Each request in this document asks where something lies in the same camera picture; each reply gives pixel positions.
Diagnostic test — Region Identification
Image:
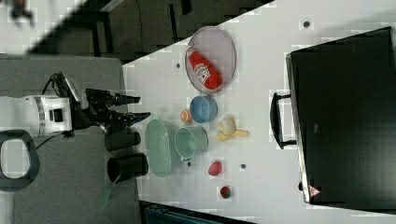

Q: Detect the yellow plush peeled banana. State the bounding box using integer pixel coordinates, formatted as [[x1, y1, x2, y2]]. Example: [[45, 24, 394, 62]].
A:
[[214, 116, 249, 142]]

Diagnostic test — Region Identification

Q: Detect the green plastic spatula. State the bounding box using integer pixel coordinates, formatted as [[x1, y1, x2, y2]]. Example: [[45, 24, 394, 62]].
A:
[[98, 175, 120, 210]]

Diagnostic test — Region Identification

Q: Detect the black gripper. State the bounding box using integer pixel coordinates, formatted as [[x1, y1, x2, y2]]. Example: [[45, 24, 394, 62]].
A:
[[73, 89, 150, 134]]

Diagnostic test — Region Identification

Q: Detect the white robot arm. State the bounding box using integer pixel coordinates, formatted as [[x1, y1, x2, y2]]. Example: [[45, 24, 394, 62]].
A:
[[1, 89, 150, 137]]

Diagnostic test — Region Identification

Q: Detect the blue metal frame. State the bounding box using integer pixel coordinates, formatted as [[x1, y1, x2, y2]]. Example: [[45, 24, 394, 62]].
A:
[[139, 200, 254, 224]]

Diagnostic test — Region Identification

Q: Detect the large black cylinder cup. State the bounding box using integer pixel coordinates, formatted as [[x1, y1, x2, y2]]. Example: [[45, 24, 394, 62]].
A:
[[106, 153, 149, 183]]

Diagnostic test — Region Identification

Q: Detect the grey round plate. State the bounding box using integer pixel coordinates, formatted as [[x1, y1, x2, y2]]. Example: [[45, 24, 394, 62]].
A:
[[184, 26, 236, 94]]

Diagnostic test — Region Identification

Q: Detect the black toaster oven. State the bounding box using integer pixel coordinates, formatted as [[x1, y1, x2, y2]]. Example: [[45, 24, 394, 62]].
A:
[[285, 26, 396, 214]]

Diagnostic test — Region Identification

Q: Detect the blue bowl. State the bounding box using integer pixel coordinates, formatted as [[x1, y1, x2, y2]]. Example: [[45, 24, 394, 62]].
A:
[[190, 95, 218, 123]]

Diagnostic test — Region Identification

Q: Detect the green plastic strainer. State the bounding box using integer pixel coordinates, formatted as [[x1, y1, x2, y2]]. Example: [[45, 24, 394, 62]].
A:
[[145, 119, 181, 177]]

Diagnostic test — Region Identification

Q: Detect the red plush strawberry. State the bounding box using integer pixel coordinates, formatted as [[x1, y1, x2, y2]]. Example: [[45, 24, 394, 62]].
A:
[[208, 161, 222, 176]]

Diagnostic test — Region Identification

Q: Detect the red plush ketchup bottle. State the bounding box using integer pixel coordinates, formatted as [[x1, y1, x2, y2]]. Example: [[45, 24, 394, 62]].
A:
[[186, 46, 223, 90]]

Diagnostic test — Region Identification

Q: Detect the small black cylinder cup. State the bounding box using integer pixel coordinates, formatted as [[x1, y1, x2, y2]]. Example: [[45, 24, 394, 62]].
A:
[[105, 132, 141, 151]]

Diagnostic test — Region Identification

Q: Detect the orange slice toy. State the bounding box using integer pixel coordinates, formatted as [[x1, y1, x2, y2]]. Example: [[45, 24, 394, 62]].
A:
[[180, 109, 192, 122]]

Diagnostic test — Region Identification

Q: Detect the red green tomato toy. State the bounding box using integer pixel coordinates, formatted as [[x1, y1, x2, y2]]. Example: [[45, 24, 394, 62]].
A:
[[219, 186, 232, 199]]

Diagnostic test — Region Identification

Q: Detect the green mug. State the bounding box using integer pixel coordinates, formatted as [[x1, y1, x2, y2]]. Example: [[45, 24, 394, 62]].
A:
[[175, 127, 208, 161]]

